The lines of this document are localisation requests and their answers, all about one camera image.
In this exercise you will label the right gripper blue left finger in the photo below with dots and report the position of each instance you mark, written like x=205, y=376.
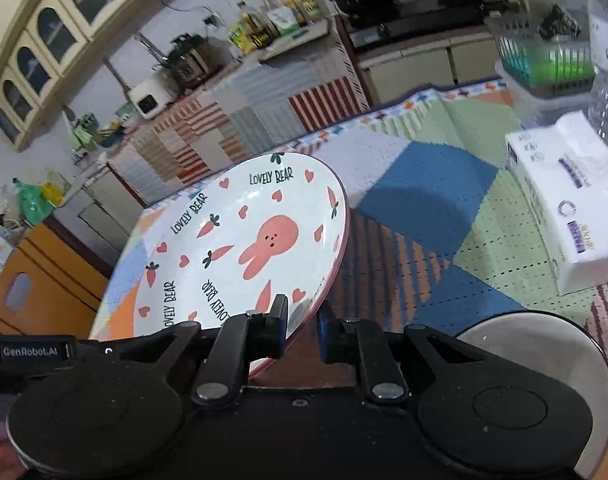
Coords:
x=268, y=331

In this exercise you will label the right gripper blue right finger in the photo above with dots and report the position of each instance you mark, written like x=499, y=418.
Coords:
x=335, y=341

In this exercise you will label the white pink bunny plate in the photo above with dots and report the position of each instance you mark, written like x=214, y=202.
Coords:
x=274, y=225

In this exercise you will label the white bowl black rim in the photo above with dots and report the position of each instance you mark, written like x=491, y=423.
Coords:
x=558, y=348

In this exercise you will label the person's left hand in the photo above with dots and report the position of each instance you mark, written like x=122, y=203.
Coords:
x=11, y=467

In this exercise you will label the orange wooden chair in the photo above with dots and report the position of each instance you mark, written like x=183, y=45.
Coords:
x=51, y=284

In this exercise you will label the colourful patchwork tablecloth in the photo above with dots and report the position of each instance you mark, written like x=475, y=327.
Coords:
x=441, y=231

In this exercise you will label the patchwork covered counter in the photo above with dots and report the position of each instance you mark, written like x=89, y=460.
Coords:
x=250, y=107

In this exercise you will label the white rice cooker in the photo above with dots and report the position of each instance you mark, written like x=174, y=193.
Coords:
x=154, y=94

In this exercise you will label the dark pressure cooker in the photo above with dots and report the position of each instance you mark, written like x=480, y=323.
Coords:
x=192, y=60

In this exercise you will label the white tissue pack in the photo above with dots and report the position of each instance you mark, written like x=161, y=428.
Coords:
x=562, y=170

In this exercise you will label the clear basket with green items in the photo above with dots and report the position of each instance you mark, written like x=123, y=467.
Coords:
x=548, y=54

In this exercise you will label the cream wall cabinets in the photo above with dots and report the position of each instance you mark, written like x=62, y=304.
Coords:
x=44, y=45

